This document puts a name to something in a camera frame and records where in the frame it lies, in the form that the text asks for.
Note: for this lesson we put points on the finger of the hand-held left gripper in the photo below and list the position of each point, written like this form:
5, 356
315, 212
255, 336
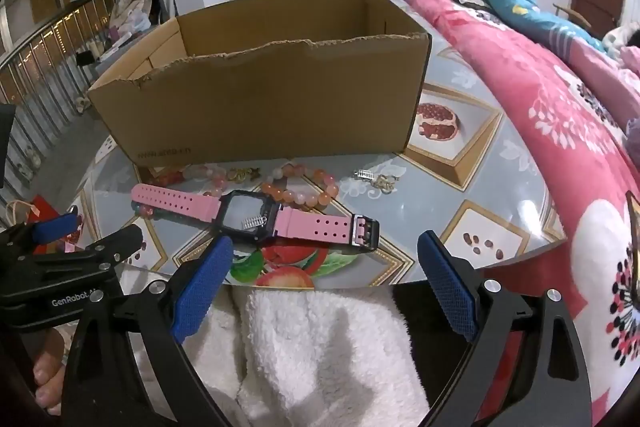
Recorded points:
55, 228
100, 257

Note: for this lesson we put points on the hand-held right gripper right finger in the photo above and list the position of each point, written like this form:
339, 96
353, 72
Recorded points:
450, 287

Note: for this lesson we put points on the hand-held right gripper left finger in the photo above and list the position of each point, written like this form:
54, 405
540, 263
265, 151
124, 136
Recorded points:
200, 292

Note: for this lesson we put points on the silver comb charm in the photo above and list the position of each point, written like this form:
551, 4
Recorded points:
253, 222
364, 174

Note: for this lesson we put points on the brown cardboard box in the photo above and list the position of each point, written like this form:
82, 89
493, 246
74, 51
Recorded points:
260, 107

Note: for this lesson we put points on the person's left hand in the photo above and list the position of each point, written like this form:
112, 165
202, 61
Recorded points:
49, 372

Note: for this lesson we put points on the red paper bag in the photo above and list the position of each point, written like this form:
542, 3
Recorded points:
42, 206

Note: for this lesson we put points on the white fluffy cloth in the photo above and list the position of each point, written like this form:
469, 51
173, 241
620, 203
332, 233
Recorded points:
310, 347

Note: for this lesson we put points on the gold ornament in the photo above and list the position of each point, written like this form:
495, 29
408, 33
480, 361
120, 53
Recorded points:
242, 174

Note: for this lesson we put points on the metal stair railing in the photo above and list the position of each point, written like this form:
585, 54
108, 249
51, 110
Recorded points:
45, 52

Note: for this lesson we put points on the pink floral blanket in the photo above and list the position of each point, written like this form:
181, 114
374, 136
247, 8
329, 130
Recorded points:
540, 117

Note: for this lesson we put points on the teal patterned pillow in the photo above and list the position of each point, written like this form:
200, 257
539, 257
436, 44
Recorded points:
530, 12

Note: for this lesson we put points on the wooden chair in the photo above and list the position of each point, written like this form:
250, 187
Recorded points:
575, 14

